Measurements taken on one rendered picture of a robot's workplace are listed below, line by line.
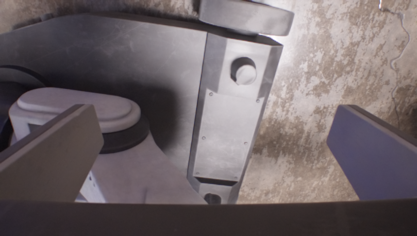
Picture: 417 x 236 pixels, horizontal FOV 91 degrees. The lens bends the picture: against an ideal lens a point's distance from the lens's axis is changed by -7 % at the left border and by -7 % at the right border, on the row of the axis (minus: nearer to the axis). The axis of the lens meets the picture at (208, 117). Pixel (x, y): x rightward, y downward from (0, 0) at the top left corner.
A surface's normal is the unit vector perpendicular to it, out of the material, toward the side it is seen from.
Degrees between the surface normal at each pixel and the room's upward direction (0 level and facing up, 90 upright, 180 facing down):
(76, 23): 0
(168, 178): 90
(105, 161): 90
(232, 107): 0
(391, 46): 0
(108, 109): 90
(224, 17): 30
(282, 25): 37
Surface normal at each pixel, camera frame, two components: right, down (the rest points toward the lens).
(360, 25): 0.00, 0.47
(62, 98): 0.15, -0.87
